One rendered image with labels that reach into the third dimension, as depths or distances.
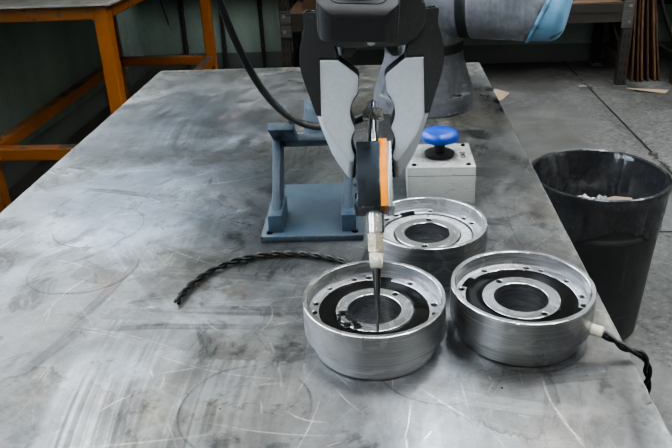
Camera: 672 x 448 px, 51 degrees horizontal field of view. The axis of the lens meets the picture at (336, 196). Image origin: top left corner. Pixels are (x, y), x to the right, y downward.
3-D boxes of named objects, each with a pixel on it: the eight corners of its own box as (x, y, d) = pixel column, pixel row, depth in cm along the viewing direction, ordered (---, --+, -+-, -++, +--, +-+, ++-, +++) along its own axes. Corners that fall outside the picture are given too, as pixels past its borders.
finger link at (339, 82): (356, 154, 57) (366, 39, 53) (355, 184, 51) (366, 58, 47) (317, 151, 57) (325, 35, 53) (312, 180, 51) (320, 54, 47)
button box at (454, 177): (475, 206, 74) (477, 163, 72) (407, 207, 75) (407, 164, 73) (466, 176, 82) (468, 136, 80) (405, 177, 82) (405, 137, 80)
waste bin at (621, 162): (667, 356, 176) (696, 200, 158) (530, 356, 178) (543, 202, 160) (624, 284, 207) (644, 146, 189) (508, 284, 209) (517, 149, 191)
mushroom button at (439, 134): (459, 179, 75) (460, 134, 73) (421, 179, 75) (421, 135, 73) (455, 165, 78) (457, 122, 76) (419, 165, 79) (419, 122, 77)
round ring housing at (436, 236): (508, 276, 61) (511, 234, 60) (397, 302, 58) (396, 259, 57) (451, 226, 70) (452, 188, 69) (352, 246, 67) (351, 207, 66)
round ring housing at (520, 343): (425, 344, 53) (426, 297, 51) (481, 280, 61) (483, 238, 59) (566, 391, 47) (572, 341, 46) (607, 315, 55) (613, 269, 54)
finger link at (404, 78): (429, 148, 56) (417, 32, 52) (436, 177, 51) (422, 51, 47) (390, 153, 56) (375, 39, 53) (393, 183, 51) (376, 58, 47)
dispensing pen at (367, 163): (356, 333, 47) (352, 92, 50) (357, 332, 51) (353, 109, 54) (389, 333, 47) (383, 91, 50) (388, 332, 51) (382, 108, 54)
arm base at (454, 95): (374, 90, 116) (373, 29, 111) (467, 88, 114) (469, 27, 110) (373, 120, 102) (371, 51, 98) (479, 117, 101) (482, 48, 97)
